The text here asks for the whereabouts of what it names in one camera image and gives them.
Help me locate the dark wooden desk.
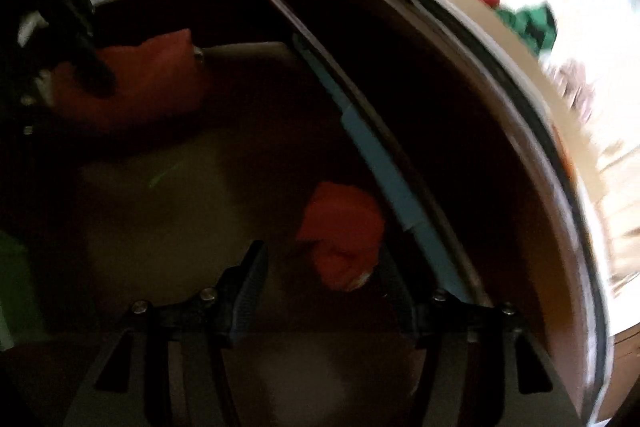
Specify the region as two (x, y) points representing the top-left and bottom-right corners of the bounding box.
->
(260, 0), (612, 426)

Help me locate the dark red knit underwear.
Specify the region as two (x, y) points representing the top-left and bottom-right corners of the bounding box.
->
(52, 29), (209, 131)

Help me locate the shallow gold cardboard tray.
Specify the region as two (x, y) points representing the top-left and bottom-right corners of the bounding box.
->
(448, 0), (606, 202)

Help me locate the red orange underwear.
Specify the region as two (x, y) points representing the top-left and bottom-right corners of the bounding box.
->
(296, 182), (385, 291)

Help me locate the green underwear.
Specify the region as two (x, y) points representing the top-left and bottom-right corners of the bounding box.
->
(496, 3), (558, 56)

